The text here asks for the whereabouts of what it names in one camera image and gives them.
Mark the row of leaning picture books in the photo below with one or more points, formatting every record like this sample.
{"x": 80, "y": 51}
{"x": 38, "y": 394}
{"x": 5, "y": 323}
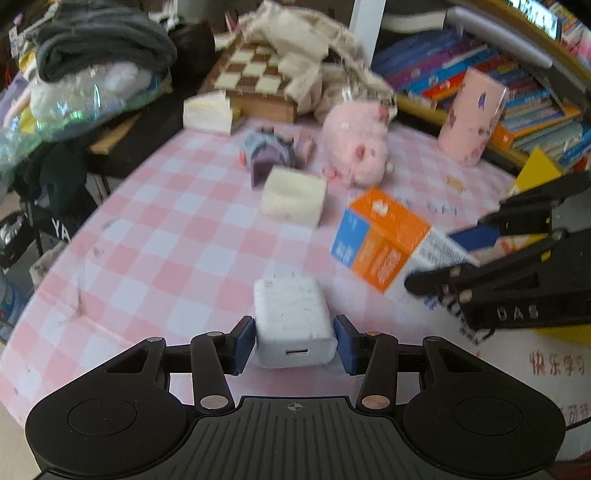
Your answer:
{"x": 461, "y": 60}

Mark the purple toy figure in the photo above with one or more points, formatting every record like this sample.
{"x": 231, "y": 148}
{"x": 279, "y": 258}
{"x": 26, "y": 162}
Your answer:
{"x": 268, "y": 152}

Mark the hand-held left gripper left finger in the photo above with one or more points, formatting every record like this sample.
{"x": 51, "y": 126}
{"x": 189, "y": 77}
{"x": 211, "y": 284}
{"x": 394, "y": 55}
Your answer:
{"x": 244, "y": 346}

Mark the white desk lamp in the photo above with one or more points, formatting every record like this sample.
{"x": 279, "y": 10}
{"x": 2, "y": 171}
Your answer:
{"x": 503, "y": 37}

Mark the brown wooden board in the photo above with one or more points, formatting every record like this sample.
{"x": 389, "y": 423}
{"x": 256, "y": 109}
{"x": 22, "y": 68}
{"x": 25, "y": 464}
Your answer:
{"x": 115, "y": 136}

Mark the black keyboard bag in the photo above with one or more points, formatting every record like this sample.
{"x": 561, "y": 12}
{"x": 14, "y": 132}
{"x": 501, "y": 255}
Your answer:
{"x": 51, "y": 203}

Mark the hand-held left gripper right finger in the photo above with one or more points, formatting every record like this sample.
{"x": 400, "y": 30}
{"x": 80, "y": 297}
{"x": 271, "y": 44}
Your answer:
{"x": 345, "y": 346}

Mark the white foam block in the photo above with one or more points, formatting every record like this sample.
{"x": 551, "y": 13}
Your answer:
{"x": 293, "y": 198}

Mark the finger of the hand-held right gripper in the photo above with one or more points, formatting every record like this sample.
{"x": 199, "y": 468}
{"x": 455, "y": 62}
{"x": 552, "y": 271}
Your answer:
{"x": 438, "y": 279}
{"x": 475, "y": 237}

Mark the wooden chessboard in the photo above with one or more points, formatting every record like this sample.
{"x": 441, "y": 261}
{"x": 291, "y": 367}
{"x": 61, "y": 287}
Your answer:
{"x": 249, "y": 78}

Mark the dark brown bag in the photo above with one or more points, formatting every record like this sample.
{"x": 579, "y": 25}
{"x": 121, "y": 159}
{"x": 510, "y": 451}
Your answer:
{"x": 191, "y": 50}

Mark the white charger plug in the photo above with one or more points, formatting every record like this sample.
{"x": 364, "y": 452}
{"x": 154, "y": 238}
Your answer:
{"x": 291, "y": 314}

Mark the pink checked table mat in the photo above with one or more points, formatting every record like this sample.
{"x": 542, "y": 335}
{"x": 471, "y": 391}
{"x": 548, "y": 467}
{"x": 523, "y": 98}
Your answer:
{"x": 161, "y": 258}

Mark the yellow cardboard box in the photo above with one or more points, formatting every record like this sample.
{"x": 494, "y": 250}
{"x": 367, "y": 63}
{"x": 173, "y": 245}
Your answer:
{"x": 535, "y": 173}

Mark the orange and white carton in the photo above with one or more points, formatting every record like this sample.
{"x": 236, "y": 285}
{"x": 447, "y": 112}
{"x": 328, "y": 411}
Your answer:
{"x": 378, "y": 240}

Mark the grey folded clothes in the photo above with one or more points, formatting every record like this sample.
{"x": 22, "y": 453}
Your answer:
{"x": 101, "y": 41}

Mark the pink printed canister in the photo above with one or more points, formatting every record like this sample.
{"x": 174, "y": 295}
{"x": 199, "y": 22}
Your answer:
{"x": 471, "y": 115}

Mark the white and wooden shelf unit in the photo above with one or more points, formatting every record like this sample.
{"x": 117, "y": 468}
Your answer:
{"x": 367, "y": 27}

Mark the shelf of upright colourful books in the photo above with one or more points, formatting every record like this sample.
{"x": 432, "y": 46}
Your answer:
{"x": 568, "y": 23}

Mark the beige cloth bag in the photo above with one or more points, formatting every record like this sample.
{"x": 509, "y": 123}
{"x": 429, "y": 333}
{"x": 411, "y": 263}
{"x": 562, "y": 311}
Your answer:
{"x": 295, "y": 27}

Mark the iridescent plastic bag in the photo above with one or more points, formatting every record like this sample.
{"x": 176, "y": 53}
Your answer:
{"x": 69, "y": 106}

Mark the pink plush pig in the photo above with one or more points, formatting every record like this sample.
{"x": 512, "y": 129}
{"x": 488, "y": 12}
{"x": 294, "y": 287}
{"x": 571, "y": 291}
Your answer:
{"x": 355, "y": 143}

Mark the white tissue pack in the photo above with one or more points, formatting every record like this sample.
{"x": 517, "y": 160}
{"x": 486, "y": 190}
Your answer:
{"x": 207, "y": 113}

